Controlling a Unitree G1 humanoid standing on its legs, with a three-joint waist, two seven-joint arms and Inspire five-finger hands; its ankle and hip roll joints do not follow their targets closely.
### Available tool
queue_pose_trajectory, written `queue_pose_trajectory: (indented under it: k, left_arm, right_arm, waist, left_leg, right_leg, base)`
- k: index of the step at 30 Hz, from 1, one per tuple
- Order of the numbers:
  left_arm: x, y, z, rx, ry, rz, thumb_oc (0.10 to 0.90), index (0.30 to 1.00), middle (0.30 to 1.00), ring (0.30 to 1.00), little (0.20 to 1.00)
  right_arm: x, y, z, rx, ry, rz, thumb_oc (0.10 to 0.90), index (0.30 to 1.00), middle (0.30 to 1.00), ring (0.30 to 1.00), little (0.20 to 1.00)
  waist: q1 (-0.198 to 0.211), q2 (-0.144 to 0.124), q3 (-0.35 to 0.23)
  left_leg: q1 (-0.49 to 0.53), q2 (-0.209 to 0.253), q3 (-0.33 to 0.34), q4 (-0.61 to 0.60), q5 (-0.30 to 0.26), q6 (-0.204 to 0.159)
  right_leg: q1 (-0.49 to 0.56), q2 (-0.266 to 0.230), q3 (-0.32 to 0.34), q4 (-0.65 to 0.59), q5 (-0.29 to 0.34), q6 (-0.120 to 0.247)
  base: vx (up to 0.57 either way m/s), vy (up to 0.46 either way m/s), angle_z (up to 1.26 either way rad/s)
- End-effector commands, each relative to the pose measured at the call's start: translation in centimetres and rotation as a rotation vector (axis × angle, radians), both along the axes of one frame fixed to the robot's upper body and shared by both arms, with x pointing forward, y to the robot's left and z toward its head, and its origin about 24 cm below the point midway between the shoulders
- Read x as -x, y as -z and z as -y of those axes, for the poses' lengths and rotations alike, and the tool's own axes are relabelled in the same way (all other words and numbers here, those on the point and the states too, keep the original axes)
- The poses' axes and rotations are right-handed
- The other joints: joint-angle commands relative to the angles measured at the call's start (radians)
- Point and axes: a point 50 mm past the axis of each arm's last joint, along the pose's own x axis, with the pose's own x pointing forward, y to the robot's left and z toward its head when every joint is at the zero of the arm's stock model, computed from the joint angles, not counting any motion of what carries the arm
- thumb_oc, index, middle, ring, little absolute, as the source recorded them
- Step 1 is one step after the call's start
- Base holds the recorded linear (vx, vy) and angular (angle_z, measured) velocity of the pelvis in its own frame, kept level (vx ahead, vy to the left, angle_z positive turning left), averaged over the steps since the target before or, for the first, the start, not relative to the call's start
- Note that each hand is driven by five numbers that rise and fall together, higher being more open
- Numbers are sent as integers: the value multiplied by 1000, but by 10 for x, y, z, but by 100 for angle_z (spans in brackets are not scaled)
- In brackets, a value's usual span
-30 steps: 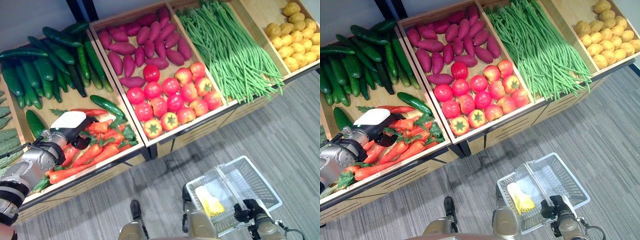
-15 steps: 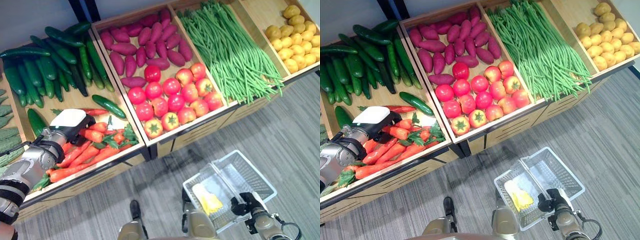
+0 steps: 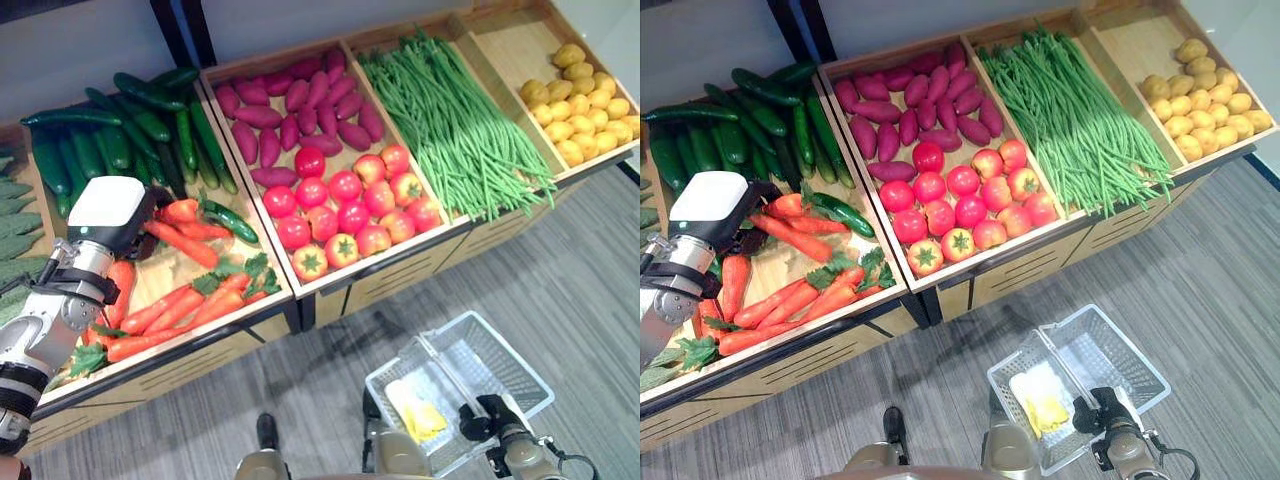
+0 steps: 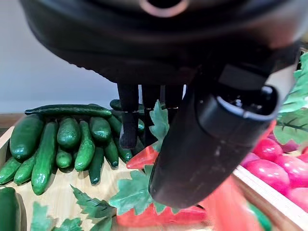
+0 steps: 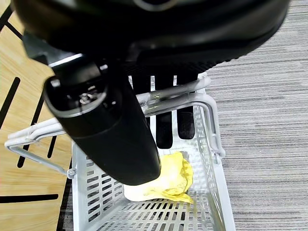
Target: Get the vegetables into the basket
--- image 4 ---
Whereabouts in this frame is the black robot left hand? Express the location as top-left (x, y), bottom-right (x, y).
top-left (19, 0), bottom-right (308, 209)

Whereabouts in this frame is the dark green cucumber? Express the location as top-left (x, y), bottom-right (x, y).
top-left (109, 99), bottom-right (145, 112)
top-left (113, 136), bottom-right (133, 163)
top-left (103, 139), bottom-right (119, 168)
top-left (88, 146), bottom-right (105, 185)
top-left (107, 115), bottom-right (122, 138)

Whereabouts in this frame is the green artificial leaf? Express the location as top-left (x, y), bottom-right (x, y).
top-left (70, 184), bottom-right (116, 220)
top-left (29, 201), bottom-right (54, 231)
top-left (108, 165), bottom-right (181, 216)
top-left (149, 99), bottom-right (170, 153)
top-left (52, 217), bottom-right (84, 231)
top-left (90, 216), bottom-right (113, 231)

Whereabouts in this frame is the long dark slender cucumber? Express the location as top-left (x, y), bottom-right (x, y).
top-left (25, 103), bottom-right (113, 118)

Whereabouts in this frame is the red chili pepper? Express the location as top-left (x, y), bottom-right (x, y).
top-left (116, 203), bottom-right (208, 228)
top-left (126, 145), bottom-right (160, 169)

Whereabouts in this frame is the small stubby green cucumber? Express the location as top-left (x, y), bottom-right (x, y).
top-left (55, 146), bottom-right (74, 169)

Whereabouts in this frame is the pink red radish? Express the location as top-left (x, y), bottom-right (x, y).
top-left (244, 159), bottom-right (291, 196)
top-left (240, 152), bottom-right (261, 168)
top-left (285, 187), bottom-right (308, 213)
top-left (252, 138), bottom-right (284, 163)
top-left (274, 154), bottom-right (308, 189)

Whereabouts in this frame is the long bright green cucumber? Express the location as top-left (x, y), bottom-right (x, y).
top-left (31, 121), bottom-right (59, 196)

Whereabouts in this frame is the thick green cucumber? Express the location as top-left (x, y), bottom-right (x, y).
top-left (9, 114), bottom-right (45, 161)

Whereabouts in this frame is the green artificial leaf garland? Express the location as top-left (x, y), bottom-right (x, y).
top-left (273, 51), bottom-right (308, 145)

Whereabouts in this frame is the purple red radish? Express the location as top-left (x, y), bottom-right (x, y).
top-left (267, 133), bottom-right (301, 154)

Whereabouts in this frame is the wooden crate with cucumbers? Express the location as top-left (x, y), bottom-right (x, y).
top-left (0, 125), bottom-right (212, 231)

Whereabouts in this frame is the red pepper with green stem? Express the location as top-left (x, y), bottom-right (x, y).
top-left (199, 177), bottom-right (273, 231)

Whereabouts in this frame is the dark green vegetable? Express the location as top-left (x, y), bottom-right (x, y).
top-left (0, 187), bottom-right (22, 231)

